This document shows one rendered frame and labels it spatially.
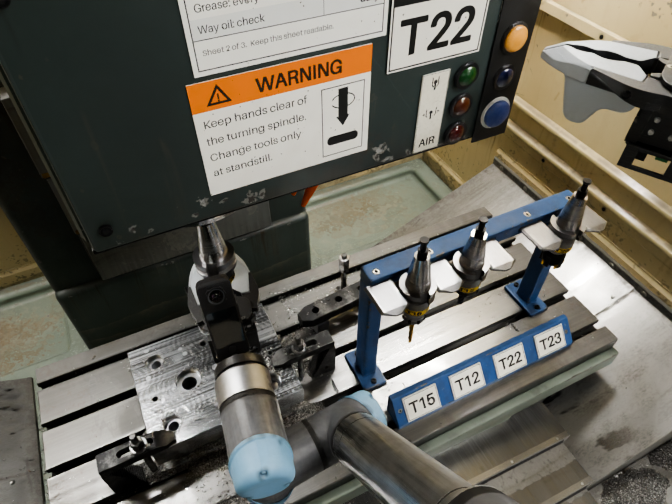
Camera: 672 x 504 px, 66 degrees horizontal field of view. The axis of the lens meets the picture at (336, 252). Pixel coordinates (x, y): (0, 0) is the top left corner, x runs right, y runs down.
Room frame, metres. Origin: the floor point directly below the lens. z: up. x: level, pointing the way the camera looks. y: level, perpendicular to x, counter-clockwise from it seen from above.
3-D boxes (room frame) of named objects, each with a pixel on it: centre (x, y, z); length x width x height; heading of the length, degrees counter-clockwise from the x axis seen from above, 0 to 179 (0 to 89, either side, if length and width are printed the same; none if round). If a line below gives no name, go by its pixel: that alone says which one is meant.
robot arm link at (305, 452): (0.27, 0.08, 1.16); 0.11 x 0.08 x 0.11; 120
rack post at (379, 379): (0.58, -0.06, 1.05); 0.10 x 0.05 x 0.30; 26
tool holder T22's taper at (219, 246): (0.54, 0.19, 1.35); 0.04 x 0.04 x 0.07
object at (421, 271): (0.55, -0.14, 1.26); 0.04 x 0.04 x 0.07
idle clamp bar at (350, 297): (0.74, -0.03, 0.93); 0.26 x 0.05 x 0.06; 121
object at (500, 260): (0.62, -0.29, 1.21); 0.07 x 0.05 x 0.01; 26
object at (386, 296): (0.53, -0.09, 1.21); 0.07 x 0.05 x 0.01; 26
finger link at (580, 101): (0.42, -0.22, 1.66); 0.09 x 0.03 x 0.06; 56
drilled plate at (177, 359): (0.52, 0.24, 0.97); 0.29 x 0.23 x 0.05; 116
